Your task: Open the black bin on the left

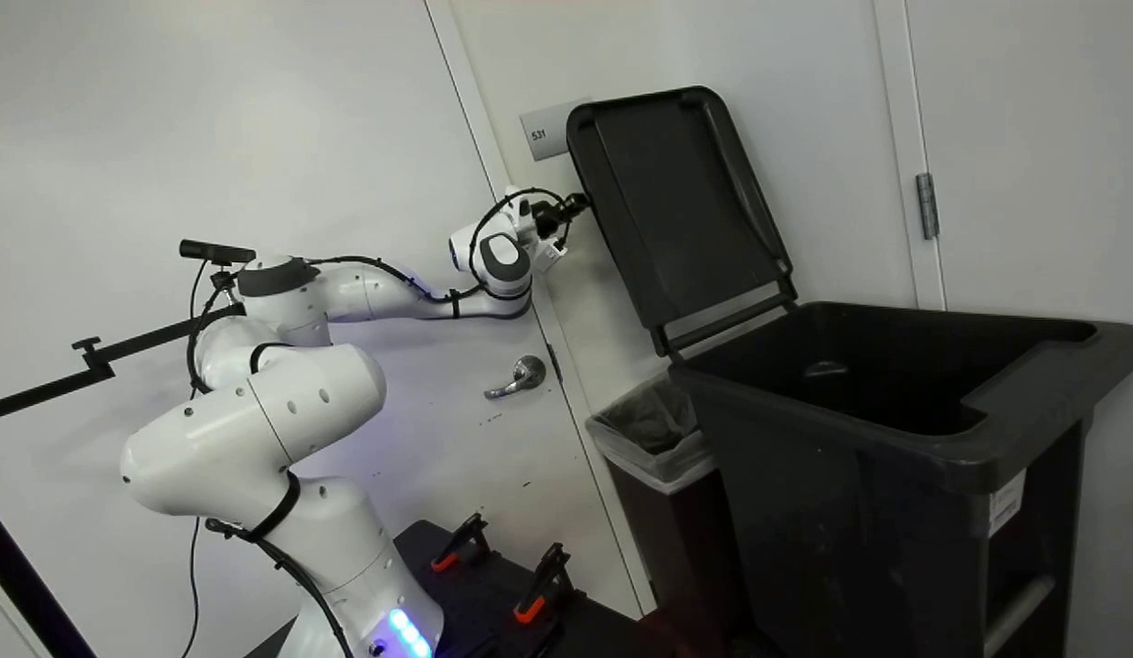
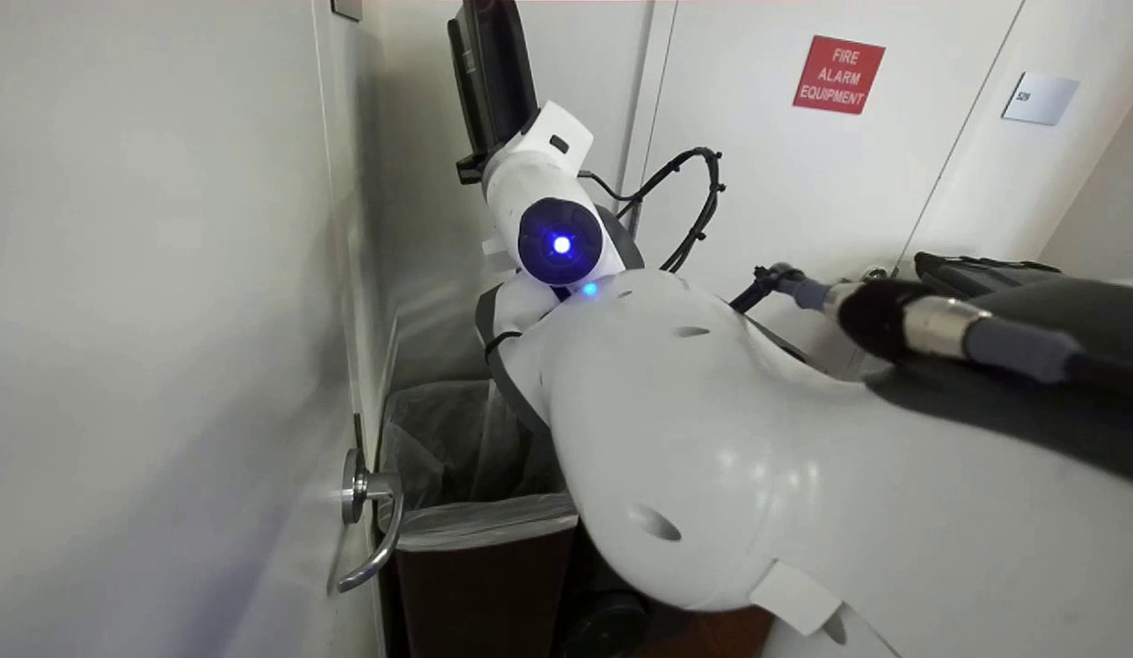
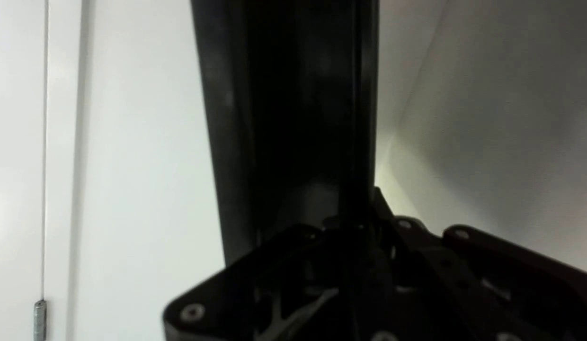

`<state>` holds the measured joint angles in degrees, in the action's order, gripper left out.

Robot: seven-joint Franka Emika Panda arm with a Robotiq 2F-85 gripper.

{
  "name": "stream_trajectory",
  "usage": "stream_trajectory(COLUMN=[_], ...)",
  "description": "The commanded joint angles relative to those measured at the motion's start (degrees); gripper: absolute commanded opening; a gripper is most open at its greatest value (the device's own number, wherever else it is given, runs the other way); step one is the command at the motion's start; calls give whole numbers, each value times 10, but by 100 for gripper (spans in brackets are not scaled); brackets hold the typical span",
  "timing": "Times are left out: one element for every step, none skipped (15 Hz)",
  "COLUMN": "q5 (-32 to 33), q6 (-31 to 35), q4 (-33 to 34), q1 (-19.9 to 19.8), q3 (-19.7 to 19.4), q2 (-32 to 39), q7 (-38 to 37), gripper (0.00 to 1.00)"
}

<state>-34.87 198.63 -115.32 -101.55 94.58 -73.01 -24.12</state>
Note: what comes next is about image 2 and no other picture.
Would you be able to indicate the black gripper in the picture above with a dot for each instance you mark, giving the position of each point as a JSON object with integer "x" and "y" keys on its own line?
{"x": 488, "y": 159}

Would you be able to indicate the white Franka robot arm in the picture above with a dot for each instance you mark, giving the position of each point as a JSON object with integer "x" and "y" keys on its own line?
{"x": 737, "y": 461}

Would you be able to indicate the clear plastic bin liner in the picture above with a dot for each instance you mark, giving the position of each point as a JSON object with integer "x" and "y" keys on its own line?
{"x": 458, "y": 451}

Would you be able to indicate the small dark waste bin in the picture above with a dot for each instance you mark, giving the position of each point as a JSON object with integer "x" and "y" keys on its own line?
{"x": 481, "y": 605}

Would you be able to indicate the red fire alarm sign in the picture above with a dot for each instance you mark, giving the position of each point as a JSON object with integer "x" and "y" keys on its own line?
{"x": 839, "y": 76}

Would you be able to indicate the grey wall plate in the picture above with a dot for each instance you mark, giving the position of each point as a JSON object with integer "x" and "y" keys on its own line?
{"x": 1040, "y": 101}
{"x": 343, "y": 10}

